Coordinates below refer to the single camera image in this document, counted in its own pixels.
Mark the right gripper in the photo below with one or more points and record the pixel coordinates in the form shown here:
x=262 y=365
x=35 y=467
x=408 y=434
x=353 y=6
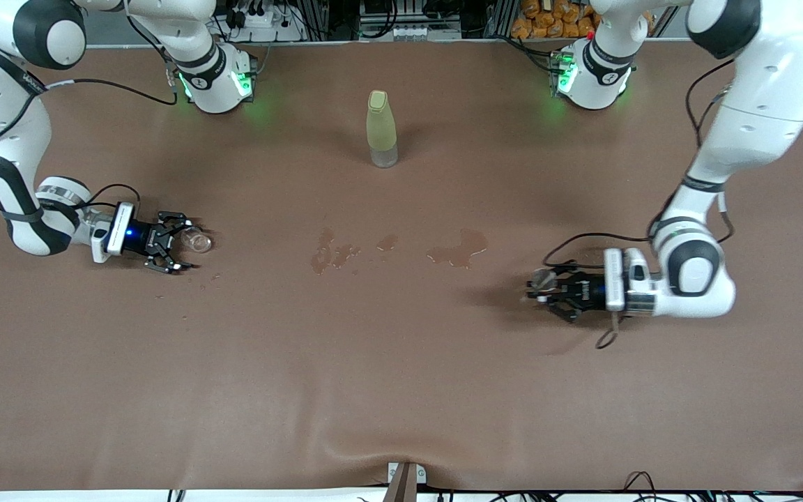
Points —
x=142 y=239

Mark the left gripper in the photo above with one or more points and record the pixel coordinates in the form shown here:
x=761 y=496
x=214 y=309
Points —
x=587 y=291

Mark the metal jigger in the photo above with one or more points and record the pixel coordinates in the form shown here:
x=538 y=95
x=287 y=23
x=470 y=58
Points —
x=544 y=279

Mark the clear glass measuring cup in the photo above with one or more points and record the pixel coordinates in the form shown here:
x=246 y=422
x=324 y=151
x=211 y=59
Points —
x=199 y=241

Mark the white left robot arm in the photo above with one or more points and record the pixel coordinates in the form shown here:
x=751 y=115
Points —
x=757 y=104

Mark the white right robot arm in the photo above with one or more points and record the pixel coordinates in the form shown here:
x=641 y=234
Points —
x=4 y=125

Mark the yellow-green shaker bottle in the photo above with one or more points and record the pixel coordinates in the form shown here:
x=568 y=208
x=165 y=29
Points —
x=381 y=125

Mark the brown liquid puddle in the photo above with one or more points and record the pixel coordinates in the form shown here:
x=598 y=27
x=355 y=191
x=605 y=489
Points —
x=461 y=252
x=325 y=254
x=387 y=242

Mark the brown table cloth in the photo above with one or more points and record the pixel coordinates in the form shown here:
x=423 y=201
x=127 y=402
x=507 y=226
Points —
x=401 y=362

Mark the white power strip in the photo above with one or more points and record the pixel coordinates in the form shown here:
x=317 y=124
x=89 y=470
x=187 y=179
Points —
x=255 y=19

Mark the orange snack bags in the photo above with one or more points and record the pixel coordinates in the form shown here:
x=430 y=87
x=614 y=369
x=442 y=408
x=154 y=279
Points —
x=555 y=19

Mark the white terminal block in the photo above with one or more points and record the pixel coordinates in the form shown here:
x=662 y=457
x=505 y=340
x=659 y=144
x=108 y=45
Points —
x=408 y=31

